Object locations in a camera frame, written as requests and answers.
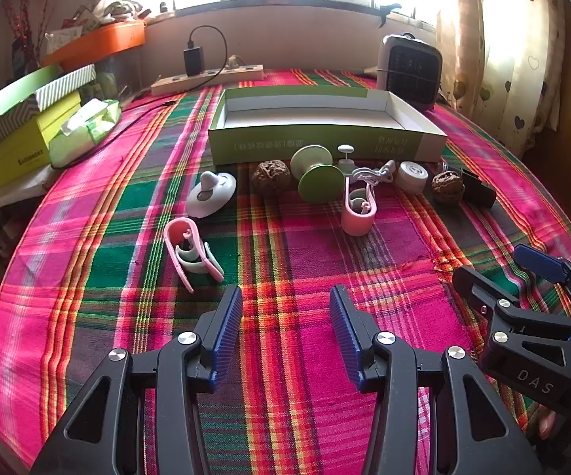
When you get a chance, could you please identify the black power adapter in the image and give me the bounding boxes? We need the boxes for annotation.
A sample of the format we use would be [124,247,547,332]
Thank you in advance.
[183,47,204,76]

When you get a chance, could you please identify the green cardboard box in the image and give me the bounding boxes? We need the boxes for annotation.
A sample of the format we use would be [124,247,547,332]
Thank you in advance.
[207,85,448,166]

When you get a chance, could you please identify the clear glass tank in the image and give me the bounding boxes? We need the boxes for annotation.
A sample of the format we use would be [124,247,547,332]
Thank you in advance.
[95,54,142,100]

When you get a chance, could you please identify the pink plaid tablecloth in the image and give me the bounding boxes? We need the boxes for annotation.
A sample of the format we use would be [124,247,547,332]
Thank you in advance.
[0,68,571,475]

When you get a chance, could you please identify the black cable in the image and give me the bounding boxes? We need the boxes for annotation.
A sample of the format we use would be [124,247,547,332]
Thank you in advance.
[50,25,229,169]

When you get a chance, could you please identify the yellow-green box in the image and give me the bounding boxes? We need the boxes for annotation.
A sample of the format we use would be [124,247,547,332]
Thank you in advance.
[0,90,84,189]

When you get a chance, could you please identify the brown walnut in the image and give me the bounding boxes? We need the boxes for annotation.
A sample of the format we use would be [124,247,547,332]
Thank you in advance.
[252,159,293,191]
[431,171,465,205]

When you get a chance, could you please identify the beige power strip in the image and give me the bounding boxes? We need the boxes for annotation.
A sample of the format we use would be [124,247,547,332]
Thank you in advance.
[150,64,265,97]

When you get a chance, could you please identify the green striped box lid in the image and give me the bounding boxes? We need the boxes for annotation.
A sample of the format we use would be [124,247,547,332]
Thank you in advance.
[33,63,97,112]

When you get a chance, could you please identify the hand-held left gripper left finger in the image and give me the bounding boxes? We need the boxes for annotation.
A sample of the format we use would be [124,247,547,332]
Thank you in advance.
[30,286,245,475]

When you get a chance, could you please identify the white suction cup hook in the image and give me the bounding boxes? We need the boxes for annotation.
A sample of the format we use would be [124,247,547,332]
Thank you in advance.
[185,170,237,219]

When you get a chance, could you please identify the beige fan heater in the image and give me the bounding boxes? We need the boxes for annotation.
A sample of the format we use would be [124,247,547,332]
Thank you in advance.
[377,32,443,112]

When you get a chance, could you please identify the chevron patterned box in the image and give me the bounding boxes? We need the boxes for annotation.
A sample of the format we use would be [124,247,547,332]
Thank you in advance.
[0,96,41,169]

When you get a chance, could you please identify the heart print curtain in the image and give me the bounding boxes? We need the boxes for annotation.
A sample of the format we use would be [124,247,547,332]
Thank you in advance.
[436,0,570,152]

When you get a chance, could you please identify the red flower branches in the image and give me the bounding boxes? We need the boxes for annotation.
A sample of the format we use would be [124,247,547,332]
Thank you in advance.
[1,0,56,67]

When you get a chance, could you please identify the person's right hand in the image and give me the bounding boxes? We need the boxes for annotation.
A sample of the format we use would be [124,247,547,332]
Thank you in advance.
[537,403,571,443]

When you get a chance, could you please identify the white plastic bag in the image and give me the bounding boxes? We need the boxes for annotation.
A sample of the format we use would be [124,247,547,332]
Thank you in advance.
[92,0,152,23]

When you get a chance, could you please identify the small white jar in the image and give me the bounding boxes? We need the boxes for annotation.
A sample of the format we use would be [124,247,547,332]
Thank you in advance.
[396,160,431,195]

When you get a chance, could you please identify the black window hook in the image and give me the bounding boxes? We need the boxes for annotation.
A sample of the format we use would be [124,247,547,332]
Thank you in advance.
[377,2,405,30]

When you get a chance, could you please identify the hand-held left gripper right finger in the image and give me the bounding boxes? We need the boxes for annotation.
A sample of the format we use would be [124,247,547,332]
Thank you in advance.
[329,285,543,475]

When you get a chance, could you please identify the small white suction knob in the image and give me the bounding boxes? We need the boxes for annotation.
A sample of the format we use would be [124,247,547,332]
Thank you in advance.
[336,144,356,176]

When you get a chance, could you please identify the green tissue pack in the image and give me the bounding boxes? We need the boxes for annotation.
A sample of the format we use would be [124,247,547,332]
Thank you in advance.
[48,99,122,169]

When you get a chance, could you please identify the black battery charger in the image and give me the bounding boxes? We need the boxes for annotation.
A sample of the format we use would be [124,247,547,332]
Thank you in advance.
[460,168,498,207]

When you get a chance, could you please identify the plain green box lid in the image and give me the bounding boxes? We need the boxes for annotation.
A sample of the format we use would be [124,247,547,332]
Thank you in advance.
[0,64,63,116]

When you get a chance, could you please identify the green plastic spool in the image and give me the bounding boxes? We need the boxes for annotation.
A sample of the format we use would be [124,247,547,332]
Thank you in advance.
[290,144,346,203]

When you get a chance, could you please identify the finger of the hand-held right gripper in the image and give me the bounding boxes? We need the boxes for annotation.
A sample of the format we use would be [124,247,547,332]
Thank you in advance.
[514,244,571,317]
[452,266,571,372]

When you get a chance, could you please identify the white cable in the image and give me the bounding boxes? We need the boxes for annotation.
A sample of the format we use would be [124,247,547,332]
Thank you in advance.
[352,159,397,191]

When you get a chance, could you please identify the pink and mint clip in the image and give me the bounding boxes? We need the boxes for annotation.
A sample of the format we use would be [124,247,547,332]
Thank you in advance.
[163,218,225,294]

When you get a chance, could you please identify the orange box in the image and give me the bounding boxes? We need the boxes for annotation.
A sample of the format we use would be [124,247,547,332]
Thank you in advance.
[42,20,146,74]

